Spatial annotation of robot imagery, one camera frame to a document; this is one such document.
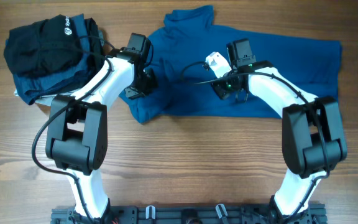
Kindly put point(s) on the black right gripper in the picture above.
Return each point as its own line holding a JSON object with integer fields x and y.
{"x": 223, "y": 93}

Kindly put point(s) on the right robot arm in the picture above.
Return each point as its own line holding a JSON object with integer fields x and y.
{"x": 313, "y": 140}

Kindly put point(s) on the blue polo shirt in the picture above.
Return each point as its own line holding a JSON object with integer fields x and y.
{"x": 187, "y": 87}

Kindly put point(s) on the navy folded garment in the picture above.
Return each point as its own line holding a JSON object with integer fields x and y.
{"x": 29, "y": 89}

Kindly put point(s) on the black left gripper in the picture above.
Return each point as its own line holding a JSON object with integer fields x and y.
{"x": 153, "y": 81}

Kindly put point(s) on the light grey folded garment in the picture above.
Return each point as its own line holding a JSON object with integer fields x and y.
{"x": 46, "y": 100}

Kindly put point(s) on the black bottom folded garment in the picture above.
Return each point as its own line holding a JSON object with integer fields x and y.
{"x": 95, "y": 46}

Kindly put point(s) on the black folded garment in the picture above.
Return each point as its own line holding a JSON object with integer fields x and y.
{"x": 95, "y": 46}
{"x": 44, "y": 47}

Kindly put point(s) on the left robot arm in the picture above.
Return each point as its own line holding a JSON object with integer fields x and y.
{"x": 77, "y": 129}

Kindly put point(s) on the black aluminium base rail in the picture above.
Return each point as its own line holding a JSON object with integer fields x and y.
{"x": 248, "y": 213}

